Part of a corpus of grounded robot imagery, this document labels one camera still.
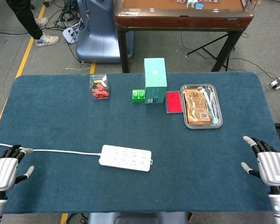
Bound black floor cables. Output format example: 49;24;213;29
45;0;89;31

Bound clear box of red capsules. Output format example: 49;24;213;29
89;73;111;101

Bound teal cardboard box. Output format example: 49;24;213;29
143;57;168;104

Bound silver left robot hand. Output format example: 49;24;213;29
0;144;35;191

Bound brown foil pouch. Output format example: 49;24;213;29
183;88;212;125

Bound grey robot torso base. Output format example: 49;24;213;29
87;211;190;224

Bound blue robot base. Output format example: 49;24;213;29
75;0;135;63

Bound red ink pad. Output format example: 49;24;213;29
165;91;184;114

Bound person in black clothes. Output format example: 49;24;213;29
5;0;60;48

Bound green toy brick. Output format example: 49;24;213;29
132;89;146;104

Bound blue white toothbrush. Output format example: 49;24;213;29
199;87;219;125

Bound metal tray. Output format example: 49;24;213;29
180;84;224;130

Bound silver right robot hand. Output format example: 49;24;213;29
240;136;280;187

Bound brown mahjong table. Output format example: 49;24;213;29
113;0;255;73

